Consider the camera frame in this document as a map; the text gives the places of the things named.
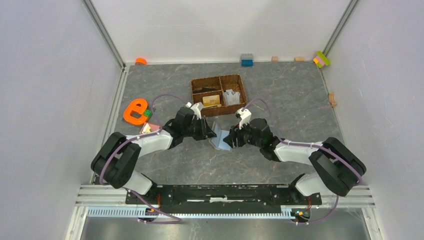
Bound purple cable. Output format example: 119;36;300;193
243;97;364;226
99;94;190;225

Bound orange round cap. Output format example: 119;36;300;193
134;57;147;65

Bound wooden arch block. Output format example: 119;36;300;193
328;92;338;108

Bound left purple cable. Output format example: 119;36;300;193
99;94;190;225

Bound orange plastic tape dispenser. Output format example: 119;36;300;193
123;98;150;126

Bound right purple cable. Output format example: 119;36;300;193
243;97;364;226

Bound grey card holder wallet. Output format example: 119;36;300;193
209;121;233;152

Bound green toy block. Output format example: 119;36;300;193
143;109;153;118

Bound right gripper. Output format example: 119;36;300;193
222;118;263;149

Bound blue grey toy brick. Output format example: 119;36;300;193
240;53;254;67

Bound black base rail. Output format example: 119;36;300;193
143;184;322;214

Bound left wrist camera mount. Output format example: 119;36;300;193
185;102;204;120

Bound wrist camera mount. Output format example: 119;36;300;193
185;102;204;120
235;107;252;130

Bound white cards in basket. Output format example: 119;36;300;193
223;89;241;106

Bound brown wicker divided basket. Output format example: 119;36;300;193
190;74;248;117

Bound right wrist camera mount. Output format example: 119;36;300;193
235;107;252;130

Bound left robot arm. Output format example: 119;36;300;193
90;106;217;204

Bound black item in basket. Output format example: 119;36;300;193
192;87;217;94

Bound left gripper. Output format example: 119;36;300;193
182;115;217;141

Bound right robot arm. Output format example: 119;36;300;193
223;118;367;204

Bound multicolour toy brick stack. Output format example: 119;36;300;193
313;51;331;69

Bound yellow card in basket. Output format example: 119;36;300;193
202;94;221;107

